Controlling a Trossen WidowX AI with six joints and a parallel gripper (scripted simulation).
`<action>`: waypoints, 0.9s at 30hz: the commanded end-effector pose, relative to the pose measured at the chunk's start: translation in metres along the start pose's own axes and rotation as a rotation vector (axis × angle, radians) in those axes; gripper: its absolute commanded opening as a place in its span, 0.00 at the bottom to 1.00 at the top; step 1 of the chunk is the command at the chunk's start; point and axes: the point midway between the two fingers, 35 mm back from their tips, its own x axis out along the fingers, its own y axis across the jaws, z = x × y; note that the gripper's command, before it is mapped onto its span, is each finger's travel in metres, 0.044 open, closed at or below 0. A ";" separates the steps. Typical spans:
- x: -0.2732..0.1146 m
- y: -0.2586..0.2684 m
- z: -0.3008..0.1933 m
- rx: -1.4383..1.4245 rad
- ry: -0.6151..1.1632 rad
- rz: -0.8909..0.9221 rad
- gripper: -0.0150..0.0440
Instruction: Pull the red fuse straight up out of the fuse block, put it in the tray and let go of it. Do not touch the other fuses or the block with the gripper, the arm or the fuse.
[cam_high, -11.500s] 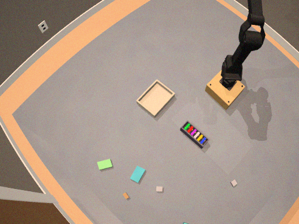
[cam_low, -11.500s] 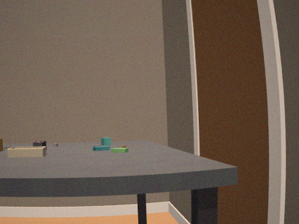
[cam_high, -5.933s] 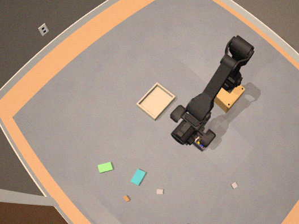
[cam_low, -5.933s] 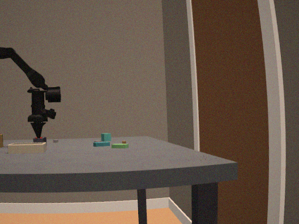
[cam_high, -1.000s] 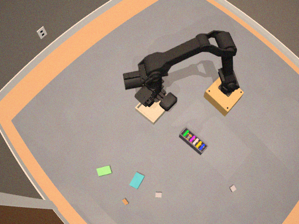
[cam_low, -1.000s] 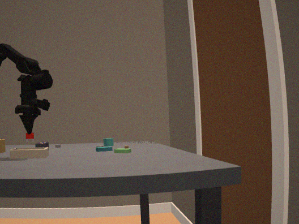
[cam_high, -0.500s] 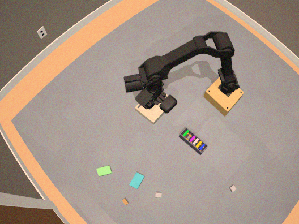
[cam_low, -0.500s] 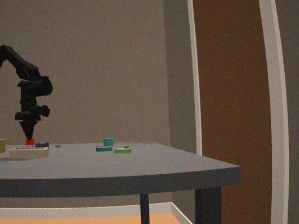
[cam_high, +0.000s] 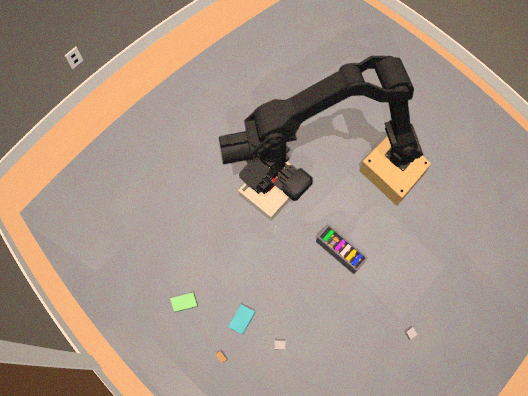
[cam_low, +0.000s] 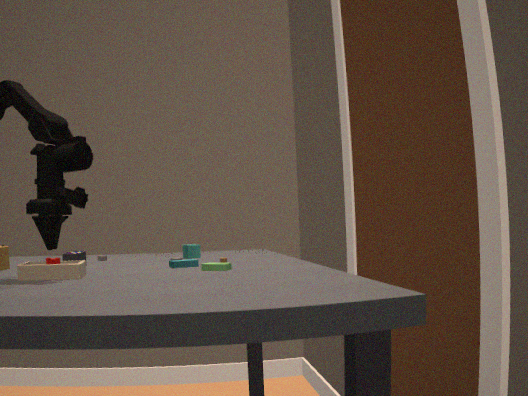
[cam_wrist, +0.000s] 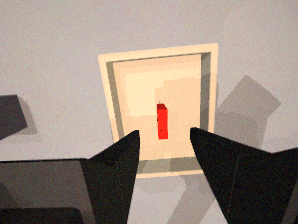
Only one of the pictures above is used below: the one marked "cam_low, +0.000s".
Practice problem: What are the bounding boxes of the light green rectangular block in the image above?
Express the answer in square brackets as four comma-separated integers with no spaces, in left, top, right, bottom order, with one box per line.
[201,262,231,271]

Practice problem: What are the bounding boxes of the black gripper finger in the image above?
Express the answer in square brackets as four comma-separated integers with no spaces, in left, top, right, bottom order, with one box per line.
[32,215,62,250]
[53,216,69,249]

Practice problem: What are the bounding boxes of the turquoise rectangular block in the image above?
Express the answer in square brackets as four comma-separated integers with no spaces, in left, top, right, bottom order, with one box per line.
[169,259,199,269]

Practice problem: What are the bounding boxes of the teal cube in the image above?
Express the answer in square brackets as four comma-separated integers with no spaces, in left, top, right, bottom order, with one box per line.
[182,244,201,259]

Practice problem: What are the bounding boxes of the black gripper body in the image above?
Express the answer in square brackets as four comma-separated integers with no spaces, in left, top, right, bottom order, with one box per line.
[26,173,72,216]

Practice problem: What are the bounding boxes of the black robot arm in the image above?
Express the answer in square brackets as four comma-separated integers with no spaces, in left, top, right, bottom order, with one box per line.
[0,80,93,208]

